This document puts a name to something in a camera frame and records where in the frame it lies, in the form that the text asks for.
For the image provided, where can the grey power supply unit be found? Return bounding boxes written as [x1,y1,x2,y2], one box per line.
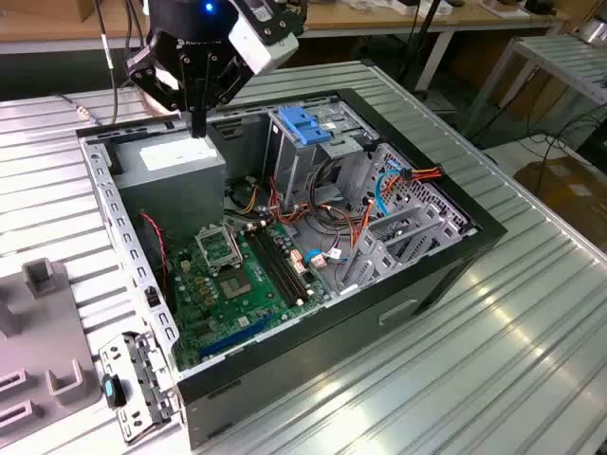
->
[112,127,228,243]

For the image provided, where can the orange red wire bundle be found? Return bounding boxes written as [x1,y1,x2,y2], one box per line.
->
[267,174,378,252]

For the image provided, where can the metal slat side table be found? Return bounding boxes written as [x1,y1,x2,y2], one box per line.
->
[462,35,607,143]

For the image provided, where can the blue expansion slot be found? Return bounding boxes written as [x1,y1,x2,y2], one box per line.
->
[196,310,275,360]

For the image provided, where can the silver round metal part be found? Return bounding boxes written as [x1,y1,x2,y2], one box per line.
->
[576,18,607,46]

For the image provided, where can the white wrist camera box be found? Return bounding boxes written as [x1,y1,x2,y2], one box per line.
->
[227,0,304,77]

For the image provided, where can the short blue labelled SATA wire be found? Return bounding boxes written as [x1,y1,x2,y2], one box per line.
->
[303,246,351,267]

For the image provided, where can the yellow orange wire bundle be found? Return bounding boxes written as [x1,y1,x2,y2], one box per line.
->
[231,183,263,215]

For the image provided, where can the black RAM slot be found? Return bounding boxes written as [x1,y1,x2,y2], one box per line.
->
[251,226,303,304]
[259,224,309,300]
[267,222,316,298]
[244,227,296,307]

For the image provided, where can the black open PC case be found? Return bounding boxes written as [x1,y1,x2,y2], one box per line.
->
[75,87,508,451]

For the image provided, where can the blue plastic drive latch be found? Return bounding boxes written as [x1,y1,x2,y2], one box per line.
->
[278,106,334,147]

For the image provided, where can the black cable with white tag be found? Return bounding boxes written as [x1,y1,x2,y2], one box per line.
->
[92,0,120,127]

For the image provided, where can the small cardboard box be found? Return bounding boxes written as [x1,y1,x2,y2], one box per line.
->
[70,0,103,23]

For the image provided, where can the grey metal slot bracket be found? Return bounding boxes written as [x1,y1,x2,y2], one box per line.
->
[97,330,184,446]

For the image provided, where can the black wire bundle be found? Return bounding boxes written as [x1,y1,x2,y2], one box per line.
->
[305,155,364,233]

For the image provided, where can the metal socket cover frame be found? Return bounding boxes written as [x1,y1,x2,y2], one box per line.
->
[194,223,245,276]

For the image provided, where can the brown cardboard box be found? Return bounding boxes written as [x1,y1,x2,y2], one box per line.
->
[514,158,607,247]

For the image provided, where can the grey perforated disk bay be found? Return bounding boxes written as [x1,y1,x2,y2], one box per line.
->
[337,141,479,298]

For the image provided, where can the green motherboard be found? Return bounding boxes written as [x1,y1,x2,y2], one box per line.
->
[165,220,333,373]

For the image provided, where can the white small box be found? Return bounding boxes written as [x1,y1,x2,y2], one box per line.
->
[392,0,454,15]

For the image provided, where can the black cable with silver connector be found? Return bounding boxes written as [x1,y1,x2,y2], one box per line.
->
[55,92,104,126]

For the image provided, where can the grey parts rack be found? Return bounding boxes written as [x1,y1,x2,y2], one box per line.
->
[0,258,103,430]

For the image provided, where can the red yellow power wire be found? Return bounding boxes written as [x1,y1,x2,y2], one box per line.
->
[400,163,445,185]

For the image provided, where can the red black twisted wire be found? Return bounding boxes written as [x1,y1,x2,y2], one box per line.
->
[140,211,169,291]

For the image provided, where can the wooden desk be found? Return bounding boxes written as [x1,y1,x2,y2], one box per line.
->
[0,0,573,91]

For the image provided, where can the black latch with blue button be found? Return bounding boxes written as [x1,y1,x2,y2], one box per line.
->
[101,373,128,410]

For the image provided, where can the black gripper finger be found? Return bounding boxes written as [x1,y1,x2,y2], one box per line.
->
[124,45,200,138]
[199,49,252,138]

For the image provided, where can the grey metal optical drive cage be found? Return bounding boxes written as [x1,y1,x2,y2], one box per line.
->
[262,100,380,212]

